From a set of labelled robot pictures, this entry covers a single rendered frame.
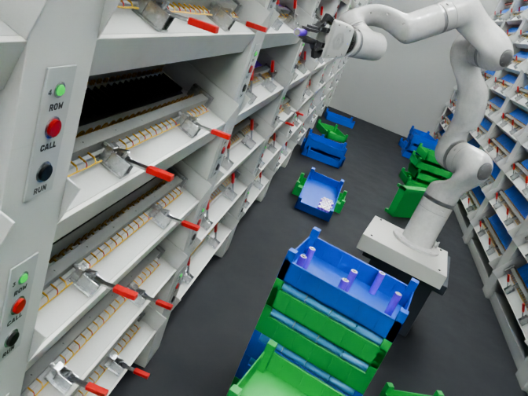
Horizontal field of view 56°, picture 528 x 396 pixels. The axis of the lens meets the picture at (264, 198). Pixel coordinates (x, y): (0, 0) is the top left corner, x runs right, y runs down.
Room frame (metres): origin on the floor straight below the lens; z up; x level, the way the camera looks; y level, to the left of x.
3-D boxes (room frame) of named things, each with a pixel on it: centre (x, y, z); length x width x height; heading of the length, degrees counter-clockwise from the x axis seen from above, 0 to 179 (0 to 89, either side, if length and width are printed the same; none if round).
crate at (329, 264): (1.10, -0.27, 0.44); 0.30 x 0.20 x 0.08; 73
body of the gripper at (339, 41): (1.47, -0.02, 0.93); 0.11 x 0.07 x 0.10; 141
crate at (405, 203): (3.13, -0.89, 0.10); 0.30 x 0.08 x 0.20; 129
